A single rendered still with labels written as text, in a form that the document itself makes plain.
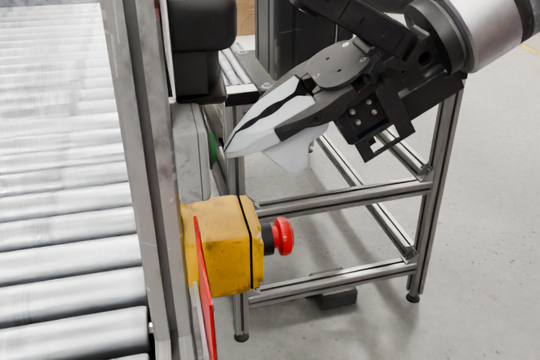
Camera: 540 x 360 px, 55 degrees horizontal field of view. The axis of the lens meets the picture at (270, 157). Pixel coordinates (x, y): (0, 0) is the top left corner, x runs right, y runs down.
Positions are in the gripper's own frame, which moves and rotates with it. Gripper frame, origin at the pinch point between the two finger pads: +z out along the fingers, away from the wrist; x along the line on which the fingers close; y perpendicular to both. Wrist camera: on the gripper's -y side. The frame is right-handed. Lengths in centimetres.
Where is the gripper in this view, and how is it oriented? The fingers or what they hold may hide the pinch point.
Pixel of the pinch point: (233, 140)
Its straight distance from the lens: 45.1
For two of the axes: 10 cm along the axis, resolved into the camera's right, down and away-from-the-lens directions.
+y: 4.9, 6.9, 5.3
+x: -2.3, -4.9, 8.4
